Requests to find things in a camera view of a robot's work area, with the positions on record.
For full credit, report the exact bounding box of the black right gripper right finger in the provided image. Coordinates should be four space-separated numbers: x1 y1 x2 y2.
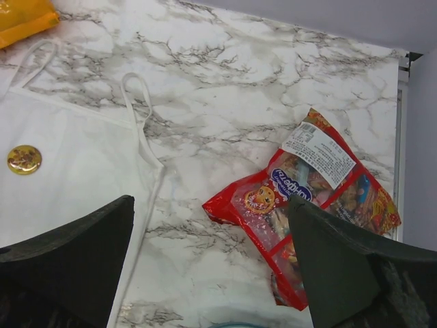
287 197 436 327

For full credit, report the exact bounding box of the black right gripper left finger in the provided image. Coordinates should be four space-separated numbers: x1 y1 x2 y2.
1 195 135 327

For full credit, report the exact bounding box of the white camisole garment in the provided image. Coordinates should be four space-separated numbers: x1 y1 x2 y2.
0 39 166 328

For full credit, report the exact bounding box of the round gold brooch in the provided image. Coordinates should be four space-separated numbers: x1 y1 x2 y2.
7 145 42 175

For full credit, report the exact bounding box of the red candy bag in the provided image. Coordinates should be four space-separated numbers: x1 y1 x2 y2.
203 109 401 310

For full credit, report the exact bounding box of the orange snack bag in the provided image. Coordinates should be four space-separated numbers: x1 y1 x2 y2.
1 0 60 49

